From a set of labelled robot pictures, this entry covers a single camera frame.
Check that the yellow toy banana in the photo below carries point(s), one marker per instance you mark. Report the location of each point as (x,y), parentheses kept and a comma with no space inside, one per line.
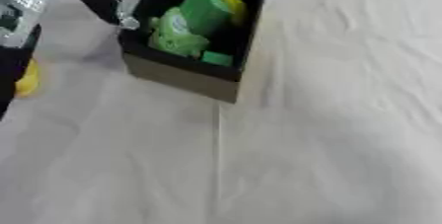
(27,80)

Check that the yellow toy fruit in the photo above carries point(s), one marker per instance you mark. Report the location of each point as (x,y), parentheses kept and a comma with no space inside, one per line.
(237,9)

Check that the light green soft toy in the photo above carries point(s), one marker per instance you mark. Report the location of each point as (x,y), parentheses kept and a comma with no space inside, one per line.
(175,35)

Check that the large green block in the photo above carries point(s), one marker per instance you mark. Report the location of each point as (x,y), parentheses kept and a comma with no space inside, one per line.
(204,9)

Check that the tan box with black inside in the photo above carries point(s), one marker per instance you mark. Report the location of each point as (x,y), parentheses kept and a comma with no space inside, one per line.
(184,70)

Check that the small green block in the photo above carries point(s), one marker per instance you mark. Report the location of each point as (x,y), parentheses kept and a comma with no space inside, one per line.
(217,58)

